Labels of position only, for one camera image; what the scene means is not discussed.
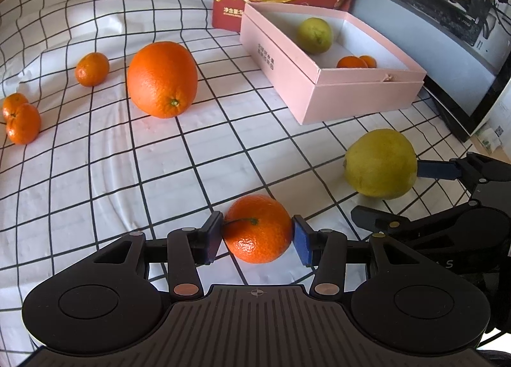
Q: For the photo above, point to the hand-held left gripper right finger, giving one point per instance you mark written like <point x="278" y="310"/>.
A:
<point x="302" y="239"/>

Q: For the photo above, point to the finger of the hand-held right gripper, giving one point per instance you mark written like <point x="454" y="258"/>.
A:
<point x="437" y="170"/>
<point x="375" y="220"/>

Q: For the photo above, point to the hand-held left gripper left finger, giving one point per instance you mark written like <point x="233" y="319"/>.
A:
<point x="211" y="239"/>

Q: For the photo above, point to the mandarin with thin stem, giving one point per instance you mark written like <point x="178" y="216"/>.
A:
<point x="257" y="239"/>

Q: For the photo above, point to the large green lemon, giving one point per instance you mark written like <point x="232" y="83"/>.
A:
<point x="379" y="163"/>

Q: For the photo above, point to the pink cardboard box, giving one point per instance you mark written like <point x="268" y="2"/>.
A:
<point x="359" y="99"/>

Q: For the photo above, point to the yellow-orange small citrus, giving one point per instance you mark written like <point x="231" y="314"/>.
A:
<point x="370" y="61"/>

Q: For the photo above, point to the medium bumpy mandarin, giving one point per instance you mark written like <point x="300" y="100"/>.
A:
<point x="350" y="62"/>

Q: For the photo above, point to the large navel orange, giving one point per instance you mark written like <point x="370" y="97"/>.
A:
<point x="161" y="75"/>

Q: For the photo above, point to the small green lemon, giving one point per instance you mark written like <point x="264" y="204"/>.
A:
<point x="315" y="35"/>

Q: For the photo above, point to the small mandarin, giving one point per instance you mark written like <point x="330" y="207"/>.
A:
<point x="92" y="69"/>
<point x="12" y="105"/>
<point x="24" y="125"/>

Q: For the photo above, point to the white printed carton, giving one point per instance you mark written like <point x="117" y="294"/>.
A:
<point x="497" y="123"/>

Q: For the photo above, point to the white black-checked cloth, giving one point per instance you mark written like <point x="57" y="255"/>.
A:
<point x="99" y="191"/>

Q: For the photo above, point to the computer case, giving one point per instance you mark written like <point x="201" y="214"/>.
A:
<point x="419" y="31"/>

